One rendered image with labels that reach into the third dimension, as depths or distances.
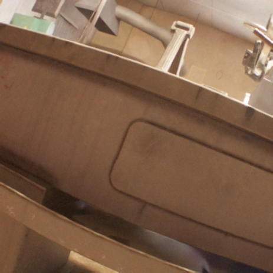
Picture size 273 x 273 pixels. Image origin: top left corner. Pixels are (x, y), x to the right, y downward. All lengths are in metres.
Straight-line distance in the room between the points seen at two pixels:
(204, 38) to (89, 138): 7.72
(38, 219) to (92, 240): 0.13
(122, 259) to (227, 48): 7.90
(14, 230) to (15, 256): 0.08
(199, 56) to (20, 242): 7.70
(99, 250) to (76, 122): 0.33
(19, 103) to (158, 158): 0.40
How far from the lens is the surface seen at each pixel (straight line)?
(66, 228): 0.77
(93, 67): 0.90
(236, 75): 8.36
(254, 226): 0.89
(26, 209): 0.80
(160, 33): 6.47
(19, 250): 1.00
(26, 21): 4.69
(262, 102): 0.98
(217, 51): 8.46
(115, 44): 8.61
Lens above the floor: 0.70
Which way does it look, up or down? 2 degrees down
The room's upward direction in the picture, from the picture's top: 21 degrees clockwise
